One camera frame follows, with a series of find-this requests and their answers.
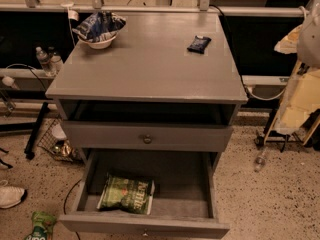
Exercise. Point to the green jalapeno chip bag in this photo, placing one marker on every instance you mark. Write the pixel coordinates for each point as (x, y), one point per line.
(132, 195)

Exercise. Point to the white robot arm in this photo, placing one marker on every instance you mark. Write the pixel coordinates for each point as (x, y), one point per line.
(308, 45)

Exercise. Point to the grey wooden drawer cabinet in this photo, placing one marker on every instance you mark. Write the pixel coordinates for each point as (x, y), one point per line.
(148, 76)

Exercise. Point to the closed grey top drawer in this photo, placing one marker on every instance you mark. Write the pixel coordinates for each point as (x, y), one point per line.
(203, 138)

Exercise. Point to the open grey middle drawer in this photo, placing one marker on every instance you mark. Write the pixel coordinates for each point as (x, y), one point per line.
(183, 201)

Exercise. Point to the blue chip bag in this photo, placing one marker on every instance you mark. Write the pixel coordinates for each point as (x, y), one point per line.
(99, 26)

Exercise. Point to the green snack bag on floor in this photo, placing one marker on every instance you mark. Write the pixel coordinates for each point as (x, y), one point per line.
(42, 226)

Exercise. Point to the small dark snack packet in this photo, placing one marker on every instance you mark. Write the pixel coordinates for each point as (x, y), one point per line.
(199, 44)

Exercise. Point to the white bowl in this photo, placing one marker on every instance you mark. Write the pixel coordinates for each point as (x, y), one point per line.
(99, 45)

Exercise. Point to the plastic bottle on floor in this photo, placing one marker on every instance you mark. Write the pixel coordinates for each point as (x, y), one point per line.
(261, 159)

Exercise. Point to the clear plastic water bottle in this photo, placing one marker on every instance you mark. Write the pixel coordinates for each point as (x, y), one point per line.
(44, 60)

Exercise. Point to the black metal stand leg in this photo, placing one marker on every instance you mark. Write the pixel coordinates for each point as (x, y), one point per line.
(29, 147)

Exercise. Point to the white sneaker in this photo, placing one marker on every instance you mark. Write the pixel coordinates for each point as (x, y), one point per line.
(10, 196)

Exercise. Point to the wire basket on floor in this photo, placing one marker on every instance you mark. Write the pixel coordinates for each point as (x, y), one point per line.
(56, 144)

